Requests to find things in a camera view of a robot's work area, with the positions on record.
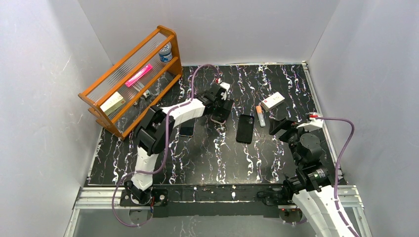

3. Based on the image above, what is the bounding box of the black phone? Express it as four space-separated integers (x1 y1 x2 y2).
179 118 196 137

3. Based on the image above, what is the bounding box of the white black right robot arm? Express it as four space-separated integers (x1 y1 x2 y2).
269 113 358 237

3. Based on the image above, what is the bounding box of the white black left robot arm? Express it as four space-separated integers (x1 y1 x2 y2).
124 82 234 205

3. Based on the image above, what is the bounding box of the phone in pink case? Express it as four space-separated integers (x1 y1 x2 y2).
210 108 231 124

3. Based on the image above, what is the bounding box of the white red box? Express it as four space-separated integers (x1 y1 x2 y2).
261 92 285 112

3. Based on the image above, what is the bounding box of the orange white marker tube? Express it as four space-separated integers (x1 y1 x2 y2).
255 106 266 127

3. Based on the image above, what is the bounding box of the white blue round jar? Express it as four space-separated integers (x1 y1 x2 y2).
158 42 172 63

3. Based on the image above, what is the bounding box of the small item on lower shelf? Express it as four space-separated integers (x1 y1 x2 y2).
142 90 151 98

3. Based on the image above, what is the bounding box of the pink flat box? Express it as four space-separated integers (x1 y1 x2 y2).
125 64 153 87

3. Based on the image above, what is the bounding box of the orange wooden shelf rack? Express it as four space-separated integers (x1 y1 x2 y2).
79 25 182 140

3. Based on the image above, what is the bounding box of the cream green box on shelf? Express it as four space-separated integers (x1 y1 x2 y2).
100 92 126 116

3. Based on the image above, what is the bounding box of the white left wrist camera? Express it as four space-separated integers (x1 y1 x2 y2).
215 79 231 100

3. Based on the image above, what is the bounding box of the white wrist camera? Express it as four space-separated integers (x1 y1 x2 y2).
297 112 324 132
215 79 231 100

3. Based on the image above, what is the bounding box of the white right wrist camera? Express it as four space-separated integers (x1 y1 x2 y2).
297 112 324 132

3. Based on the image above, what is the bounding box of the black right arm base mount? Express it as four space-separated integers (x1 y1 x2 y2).
256 188 288 206

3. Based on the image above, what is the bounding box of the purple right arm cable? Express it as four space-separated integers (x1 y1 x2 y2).
316 117 361 237

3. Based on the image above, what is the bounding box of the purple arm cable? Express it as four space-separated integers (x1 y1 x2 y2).
111 64 221 228
316 117 361 237

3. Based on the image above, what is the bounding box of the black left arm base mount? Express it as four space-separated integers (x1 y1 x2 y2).
151 189 168 206

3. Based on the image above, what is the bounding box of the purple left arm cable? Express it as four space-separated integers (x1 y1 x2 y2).
111 64 221 228

